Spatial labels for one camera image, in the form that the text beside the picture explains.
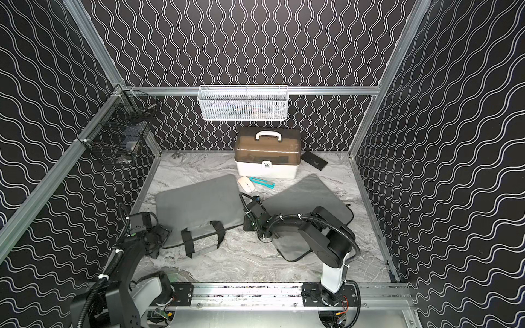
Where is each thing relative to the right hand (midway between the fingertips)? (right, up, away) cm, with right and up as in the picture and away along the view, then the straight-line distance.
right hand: (247, 220), depth 93 cm
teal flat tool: (+11, +16, +13) cm, 23 cm away
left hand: (-35, -4, -8) cm, 36 cm away
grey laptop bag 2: (+27, +10, +8) cm, 29 cm away
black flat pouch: (+36, +29, +21) cm, 50 cm away
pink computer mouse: (-1, +16, +10) cm, 19 cm away
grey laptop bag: (-23, +2, +1) cm, 23 cm away
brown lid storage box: (+9, +31, -1) cm, 32 cm away
